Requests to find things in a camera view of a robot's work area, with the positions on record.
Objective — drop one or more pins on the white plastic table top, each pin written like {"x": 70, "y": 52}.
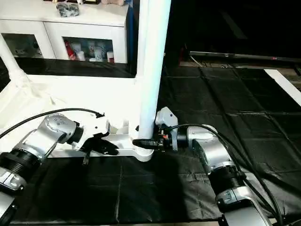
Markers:
{"x": 94, "y": 94}

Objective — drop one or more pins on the white plastic table leg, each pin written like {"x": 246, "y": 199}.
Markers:
{"x": 11, "y": 61}
{"x": 153, "y": 61}

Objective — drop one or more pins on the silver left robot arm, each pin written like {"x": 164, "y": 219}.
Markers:
{"x": 51, "y": 132}

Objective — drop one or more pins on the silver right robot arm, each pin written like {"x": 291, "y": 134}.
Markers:
{"x": 211, "y": 150}

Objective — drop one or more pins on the black work mat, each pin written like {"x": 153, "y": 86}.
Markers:
{"x": 244, "y": 132}

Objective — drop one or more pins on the small white cup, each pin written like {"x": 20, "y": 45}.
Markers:
{"x": 110, "y": 56}

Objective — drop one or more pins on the red bottle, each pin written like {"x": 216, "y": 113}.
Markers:
{"x": 68, "y": 49}

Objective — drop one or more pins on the white glass-door cabinet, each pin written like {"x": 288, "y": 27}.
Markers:
{"x": 89, "y": 23}

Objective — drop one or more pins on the white flat strip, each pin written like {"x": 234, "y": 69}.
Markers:
{"x": 284, "y": 84}

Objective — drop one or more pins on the grey crumpled object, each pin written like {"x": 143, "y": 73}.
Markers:
{"x": 68, "y": 9}

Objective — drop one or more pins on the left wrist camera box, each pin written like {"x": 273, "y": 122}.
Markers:
{"x": 96, "y": 127}

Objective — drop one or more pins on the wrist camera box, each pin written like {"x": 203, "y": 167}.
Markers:
{"x": 165, "y": 117}
{"x": 96, "y": 127}

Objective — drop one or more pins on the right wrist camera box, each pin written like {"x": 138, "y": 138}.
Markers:
{"x": 165, "y": 117}

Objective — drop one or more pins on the dark long rail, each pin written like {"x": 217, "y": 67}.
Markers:
{"x": 244, "y": 56}

